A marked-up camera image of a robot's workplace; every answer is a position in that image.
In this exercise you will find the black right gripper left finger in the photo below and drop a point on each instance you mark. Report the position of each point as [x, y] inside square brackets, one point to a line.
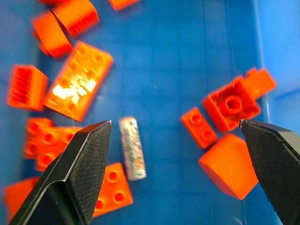
[89, 168]

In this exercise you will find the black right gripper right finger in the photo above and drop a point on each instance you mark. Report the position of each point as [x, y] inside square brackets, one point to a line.
[274, 161]

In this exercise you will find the blue plastic bin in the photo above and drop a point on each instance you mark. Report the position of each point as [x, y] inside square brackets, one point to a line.
[164, 70]

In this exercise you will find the orange four-stud square brick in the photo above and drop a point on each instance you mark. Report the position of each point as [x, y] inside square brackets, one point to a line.
[114, 187]

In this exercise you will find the orange smooth curved brick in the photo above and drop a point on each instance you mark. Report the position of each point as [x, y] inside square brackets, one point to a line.
[228, 166]

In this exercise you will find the silver AA battery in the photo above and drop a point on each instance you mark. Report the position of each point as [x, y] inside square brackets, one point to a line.
[132, 148]

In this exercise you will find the orange studded stepped brick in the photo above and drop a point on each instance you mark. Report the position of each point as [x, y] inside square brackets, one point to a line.
[44, 140]

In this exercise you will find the orange hollow square brick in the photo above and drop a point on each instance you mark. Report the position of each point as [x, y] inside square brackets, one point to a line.
[234, 105]

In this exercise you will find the orange plain wedge brick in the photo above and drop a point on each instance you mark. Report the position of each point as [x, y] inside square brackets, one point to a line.
[17, 197]

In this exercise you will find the small orange two-stud brick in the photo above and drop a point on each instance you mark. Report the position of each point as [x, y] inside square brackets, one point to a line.
[199, 127]

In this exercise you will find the large orange eight-stud brick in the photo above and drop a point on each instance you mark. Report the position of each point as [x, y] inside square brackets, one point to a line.
[78, 80]

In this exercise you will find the orange ribbed underside brick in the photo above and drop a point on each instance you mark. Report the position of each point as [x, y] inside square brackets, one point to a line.
[25, 87]

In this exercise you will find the orange rounded arch brick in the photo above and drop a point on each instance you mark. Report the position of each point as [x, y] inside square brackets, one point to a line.
[50, 35]

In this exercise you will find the orange ribbed sloped brick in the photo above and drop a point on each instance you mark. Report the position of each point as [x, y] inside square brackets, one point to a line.
[76, 16]

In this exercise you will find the orange brick fragment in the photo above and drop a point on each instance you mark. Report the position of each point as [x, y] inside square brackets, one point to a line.
[48, 1]
[123, 3]

